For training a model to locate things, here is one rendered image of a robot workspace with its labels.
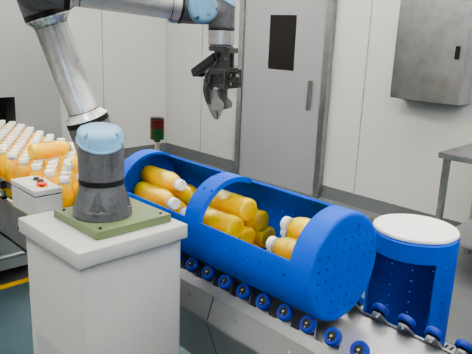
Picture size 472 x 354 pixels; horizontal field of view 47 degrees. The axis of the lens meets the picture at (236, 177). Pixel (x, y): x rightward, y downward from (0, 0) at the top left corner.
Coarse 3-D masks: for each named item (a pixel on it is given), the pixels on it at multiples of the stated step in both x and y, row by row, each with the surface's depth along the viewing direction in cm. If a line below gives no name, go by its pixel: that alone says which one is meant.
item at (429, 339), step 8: (360, 312) 147; (376, 312) 140; (384, 320) 140; (400, 328) 136; (408, 328) 135; (416, 336) 135; (432, 336) 130; (432, 344) 132; (440, 344) 130; (448, 352) 129; (456, 352) 126; (464, 352) 124
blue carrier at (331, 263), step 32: (128, 160) 186; (160, 160) 197; (128, 192) 178; (256, 192) 171; (288, 192) 154; (192, 224) 155; (320, 224) 129; (352, 224) 133; (224, 256) 147; (256, 256) 137; (320, 256) 126; (352, 256) 136; (256, 288) 147; (288, 288) 131; (320, 288) 129; (352, 288) 139
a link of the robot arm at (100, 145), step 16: (80, 128) 137; (96, 128) 138; (112, 128) 139; (80, 144) 135; (96, 144) 133; (112, 144) 135; (80, 160) 136; (96, 160) 134; (112, 160) 136; (80, 176) 137; (96, 176) 135; (112, 176) 137
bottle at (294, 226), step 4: (288, 220) 145; (292, 220) 144; (296, 220) 142; (300, 220) 142; (304, 220) 141; (308, 220) 141; (288, 224) 145; (292, 224) 142; (296, 224) 141; (300, 224) 141; (304, 224) 140; (288, 228) 144; (292, 228) 142; (296, 228) 141; (300, 228) 140; (292, 232) 142; (296, 232) 141; (300, 232) 140; (292, 236) 143; (296, 236) 141
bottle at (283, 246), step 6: (276, 240) 142; (282, 240) 140; (288, 240) 139; (294, 240) 138; (276, 246) 140; (282, 246) 138; (288, 246) 137; (276, 252) 140; (282, 252) 138; (288, 252) 137; (288, 258) 137
